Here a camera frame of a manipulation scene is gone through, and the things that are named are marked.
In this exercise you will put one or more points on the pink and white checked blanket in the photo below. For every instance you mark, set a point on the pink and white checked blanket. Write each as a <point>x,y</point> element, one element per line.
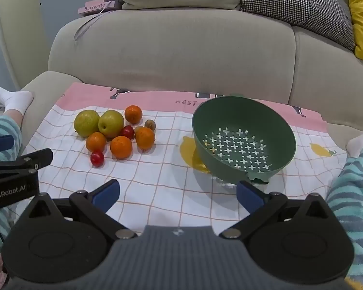
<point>157,187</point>

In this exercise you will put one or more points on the orange mandarin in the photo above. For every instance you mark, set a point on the orange mandarin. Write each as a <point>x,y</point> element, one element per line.
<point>133,114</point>
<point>121,147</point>
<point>145,139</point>
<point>96,142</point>

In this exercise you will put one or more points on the green colander bowl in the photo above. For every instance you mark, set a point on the green colander bowl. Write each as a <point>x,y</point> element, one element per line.
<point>245,116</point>

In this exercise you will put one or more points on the person's leg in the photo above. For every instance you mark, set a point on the person's leg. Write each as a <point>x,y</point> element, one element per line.
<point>354,202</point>
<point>3,127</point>

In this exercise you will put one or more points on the lilac ribbon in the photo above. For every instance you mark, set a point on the lilac ribbon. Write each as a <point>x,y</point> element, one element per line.
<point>84,27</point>

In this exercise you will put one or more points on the person's right white sock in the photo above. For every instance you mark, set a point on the person's right white sock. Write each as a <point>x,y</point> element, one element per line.
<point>361,142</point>

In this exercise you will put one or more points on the cream upholstered panel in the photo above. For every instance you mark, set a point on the cream upholstered panel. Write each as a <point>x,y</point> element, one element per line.
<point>21,30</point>

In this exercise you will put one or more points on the person's right leg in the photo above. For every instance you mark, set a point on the person's right leg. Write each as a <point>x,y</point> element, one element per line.
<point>354,202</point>

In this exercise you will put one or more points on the person's left leg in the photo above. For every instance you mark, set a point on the person's left leg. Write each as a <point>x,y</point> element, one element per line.
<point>3,127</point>

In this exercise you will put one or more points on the yellow cloth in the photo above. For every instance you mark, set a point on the yellow cloth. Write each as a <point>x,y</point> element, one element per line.
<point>355,285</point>

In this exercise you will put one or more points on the houndstooth cushion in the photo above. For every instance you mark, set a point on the houndstooth cushion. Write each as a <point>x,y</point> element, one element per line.
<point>290,3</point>

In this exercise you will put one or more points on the person's white sock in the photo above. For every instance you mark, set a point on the person's white sock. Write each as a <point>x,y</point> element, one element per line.
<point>12,98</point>
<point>361,142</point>

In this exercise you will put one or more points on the person's left white sock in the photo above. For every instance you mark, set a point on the person's left white sock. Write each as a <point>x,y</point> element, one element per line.
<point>12,98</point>

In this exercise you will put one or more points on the small red fruit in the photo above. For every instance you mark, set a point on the small red fruit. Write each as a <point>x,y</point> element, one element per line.
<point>128,132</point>
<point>97,159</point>

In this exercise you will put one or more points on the small brown round fruit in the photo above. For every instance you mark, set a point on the small brown round fruit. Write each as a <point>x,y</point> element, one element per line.
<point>150,124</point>

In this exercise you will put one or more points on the beige sofa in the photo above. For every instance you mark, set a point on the beige sofa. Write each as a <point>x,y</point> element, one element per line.
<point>184,51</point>

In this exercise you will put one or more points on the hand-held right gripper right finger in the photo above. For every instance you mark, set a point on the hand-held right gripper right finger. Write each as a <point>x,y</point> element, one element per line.
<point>249,195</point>

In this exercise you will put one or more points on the pink gift box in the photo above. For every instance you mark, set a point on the pink gift box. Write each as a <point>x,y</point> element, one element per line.
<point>93,7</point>

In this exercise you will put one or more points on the yellow-green pear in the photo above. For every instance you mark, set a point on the yellow-green pear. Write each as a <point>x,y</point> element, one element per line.
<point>86,123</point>
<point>111,123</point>

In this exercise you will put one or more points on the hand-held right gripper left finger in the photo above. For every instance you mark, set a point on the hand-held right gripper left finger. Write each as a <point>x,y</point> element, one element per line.
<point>106,194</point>

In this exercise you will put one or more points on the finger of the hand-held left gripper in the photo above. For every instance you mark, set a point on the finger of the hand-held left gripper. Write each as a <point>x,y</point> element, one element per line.
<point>33,159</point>
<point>0,144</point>

